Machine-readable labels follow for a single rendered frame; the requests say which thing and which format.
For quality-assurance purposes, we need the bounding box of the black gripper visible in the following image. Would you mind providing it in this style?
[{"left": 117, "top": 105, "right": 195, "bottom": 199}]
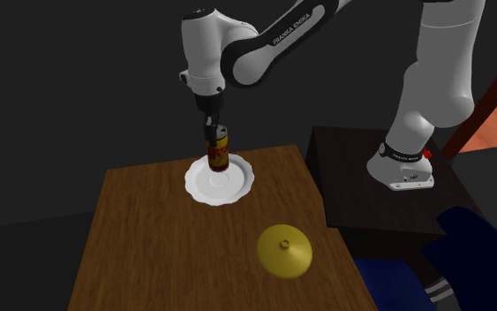
[{"left": 194, "top": 92, "right": 225, "bottom": 146}]

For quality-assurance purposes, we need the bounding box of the yellow cone-shaped lid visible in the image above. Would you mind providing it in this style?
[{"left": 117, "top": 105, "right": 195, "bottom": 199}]
[{"left": 256, "top": 224, "right": 313, "bottom": 280}]

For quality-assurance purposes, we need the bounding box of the dark blue chair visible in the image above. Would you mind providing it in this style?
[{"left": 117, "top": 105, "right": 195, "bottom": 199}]
[{"left": 352, "top": 205, "right": 497, "bottom": 311}]

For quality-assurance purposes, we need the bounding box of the dark robot stand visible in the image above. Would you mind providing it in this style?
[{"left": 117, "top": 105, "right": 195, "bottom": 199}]
[{"left": 304, "top": 125, "right": 483, "bottom": 285}]

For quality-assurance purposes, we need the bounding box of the red and yellow can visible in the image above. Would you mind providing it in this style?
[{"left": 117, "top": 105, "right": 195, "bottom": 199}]
[{"left": 206, "top": 125, "right": 230, "bottom": 173}]

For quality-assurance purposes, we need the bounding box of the brown wooden table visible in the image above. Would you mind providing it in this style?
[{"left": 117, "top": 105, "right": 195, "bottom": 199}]
[{"left": 67, "top": 144, "right": 379, "bottom": 311}]

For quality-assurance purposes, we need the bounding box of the dark red wooden beam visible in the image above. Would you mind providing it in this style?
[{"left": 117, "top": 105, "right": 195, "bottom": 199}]
[{"left": 441, "top": 44, "right": 497, "bottom": 162}]

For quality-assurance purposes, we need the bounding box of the white scalloped plate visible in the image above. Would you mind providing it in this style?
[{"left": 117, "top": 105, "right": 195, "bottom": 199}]
[{"left": 184, "top": 153, "right": 256, "bottom": 207}]

